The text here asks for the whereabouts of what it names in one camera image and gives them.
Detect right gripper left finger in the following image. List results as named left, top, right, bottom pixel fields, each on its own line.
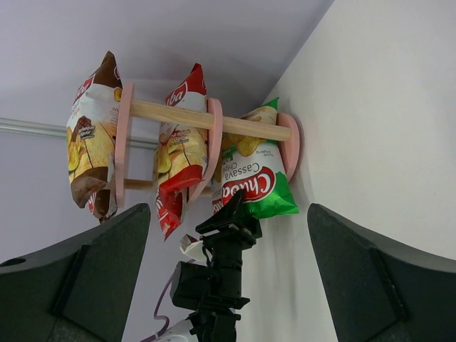
left=1, top=203, right=150, bottom=341

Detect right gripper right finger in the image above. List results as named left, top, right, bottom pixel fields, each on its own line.
left=307, top=204, right=455, bottom=341

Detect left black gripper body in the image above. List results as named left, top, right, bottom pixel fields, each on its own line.
left=199, top=215, right=263, bottom=253

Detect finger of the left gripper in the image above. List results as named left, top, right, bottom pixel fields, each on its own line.
left=195, top=190, right=246, bottom=234

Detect green Chuba chips bag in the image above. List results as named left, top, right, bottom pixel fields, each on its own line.
left=220, top=97, right=299, bottom=220
left=211, top=171, right=223, bottom=214

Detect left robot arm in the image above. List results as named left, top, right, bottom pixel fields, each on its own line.
left=147, top=190, right=262, bottom=341

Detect pink three-tier wooden shelf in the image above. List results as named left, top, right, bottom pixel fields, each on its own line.
left=115, top=82, right=301, bottom=208

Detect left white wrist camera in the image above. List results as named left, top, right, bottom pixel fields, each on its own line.
left=180, top=234, right=207, bottom=264

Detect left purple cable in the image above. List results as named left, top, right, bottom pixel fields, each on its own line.
left=138, top=277, right=179, bottom=342

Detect left aluminium frame post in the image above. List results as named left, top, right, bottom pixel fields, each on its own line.
left=1, top=118, right=157, bottom=150

